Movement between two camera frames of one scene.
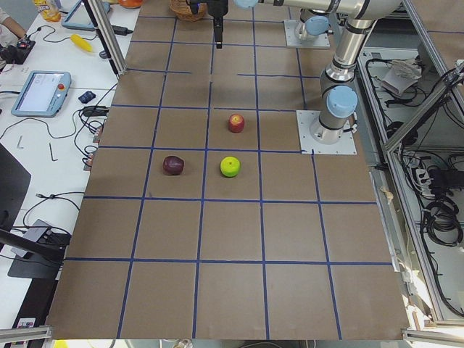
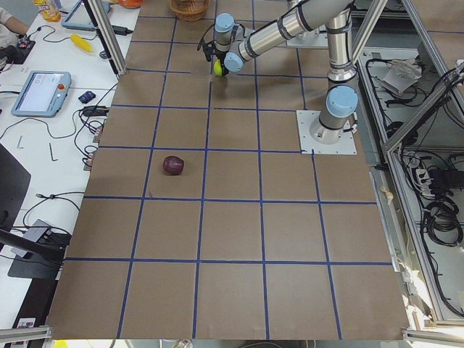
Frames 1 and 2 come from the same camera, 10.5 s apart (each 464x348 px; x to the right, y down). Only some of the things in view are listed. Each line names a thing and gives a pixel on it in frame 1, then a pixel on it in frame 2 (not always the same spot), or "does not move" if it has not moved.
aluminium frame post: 112,43 does not move
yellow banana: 82,42 does not move
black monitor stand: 32,257 does not move
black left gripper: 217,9 to 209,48
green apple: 230,166 to 217,68
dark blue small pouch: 87,96 does not move
